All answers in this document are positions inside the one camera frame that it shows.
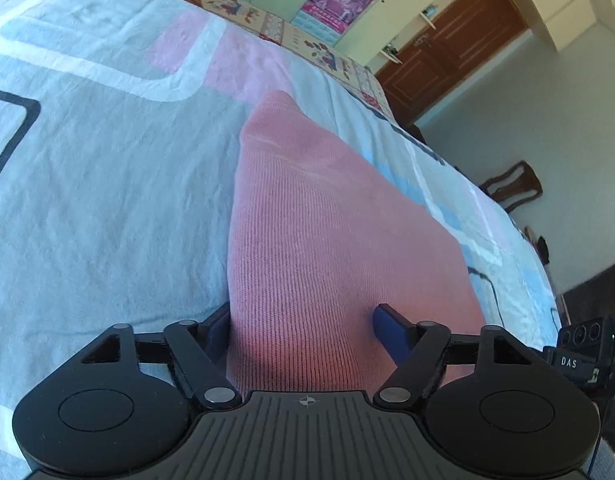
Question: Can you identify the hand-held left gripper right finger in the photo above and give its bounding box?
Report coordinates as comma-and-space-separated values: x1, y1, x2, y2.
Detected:
372, 303, 538, 409

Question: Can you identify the floral patchwork quilt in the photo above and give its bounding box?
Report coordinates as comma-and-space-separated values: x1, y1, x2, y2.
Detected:
188, 0, 403, 126

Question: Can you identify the dark wooden chair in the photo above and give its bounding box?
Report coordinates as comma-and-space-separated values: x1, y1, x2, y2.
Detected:
480, 161, 544, 214

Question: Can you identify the brown wooden cabinet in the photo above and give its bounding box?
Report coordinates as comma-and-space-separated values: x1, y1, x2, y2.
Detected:
375, 0, 529, 128

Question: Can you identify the pink knit sweater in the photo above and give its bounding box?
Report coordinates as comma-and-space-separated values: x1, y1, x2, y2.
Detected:
226, 90, 488, 396

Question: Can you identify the cream corner shelf unit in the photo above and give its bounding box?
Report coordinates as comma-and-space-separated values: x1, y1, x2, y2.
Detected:
381, 0, 481, 66

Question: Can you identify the black cable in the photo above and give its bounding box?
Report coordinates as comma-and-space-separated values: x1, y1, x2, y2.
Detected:
466, 266, 509, 327

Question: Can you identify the cream cabinet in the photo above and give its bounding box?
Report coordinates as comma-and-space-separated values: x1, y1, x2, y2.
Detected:
505, 0, 605, 52

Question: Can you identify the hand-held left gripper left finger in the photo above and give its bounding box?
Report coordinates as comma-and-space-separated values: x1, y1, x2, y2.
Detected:
80, 305, 243, 411

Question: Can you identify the pastel patterned bed sheet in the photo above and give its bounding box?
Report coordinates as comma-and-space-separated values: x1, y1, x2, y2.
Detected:
0, 0, 563, 480

